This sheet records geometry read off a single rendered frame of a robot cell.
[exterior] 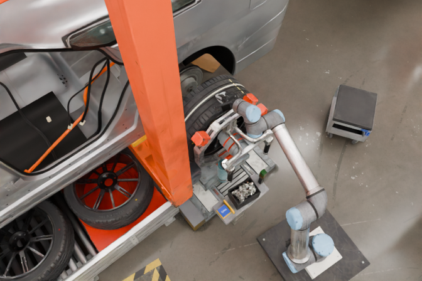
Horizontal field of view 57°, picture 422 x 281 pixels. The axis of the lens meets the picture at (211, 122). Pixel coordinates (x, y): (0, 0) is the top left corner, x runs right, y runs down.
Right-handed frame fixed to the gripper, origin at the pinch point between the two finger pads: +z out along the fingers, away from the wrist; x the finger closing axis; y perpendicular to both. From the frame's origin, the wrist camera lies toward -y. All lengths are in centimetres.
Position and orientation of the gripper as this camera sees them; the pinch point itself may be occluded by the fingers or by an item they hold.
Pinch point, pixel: (216, 96)
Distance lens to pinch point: 249.0
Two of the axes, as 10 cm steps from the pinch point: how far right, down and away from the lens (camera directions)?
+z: -5.6, -3.6, 7.5
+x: -2.8, -7.6, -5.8
